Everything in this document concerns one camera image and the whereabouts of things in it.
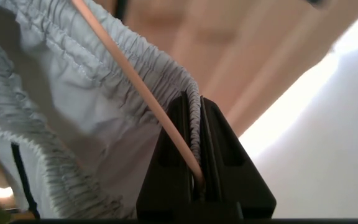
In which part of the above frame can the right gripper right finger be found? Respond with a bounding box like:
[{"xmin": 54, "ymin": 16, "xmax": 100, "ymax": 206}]
[{"xmin": 199, "ymin": 95, "xmax": 277, "ymax": 219}]

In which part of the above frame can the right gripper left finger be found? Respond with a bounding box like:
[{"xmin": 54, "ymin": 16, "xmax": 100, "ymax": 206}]
[{"xmin": 135, "ymin": 92, "xmax": 205, "ymax": 219}]

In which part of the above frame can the pink clothes hanger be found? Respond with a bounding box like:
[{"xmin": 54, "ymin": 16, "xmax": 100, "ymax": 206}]
[{"xmin": 70, "ymin": 0, "xmax": 206, "ymax": 187}]

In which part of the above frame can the pale grey garment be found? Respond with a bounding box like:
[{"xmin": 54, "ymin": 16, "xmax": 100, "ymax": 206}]
[{"xmin": 0, "ymin": 0, "xmax": 203, "ymax": 220}]

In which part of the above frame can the beige curtain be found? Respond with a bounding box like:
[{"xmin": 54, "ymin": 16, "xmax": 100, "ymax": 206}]
[{"xmin": 93, "ymin": 0, "xmax": 358, "ymax": 138}]

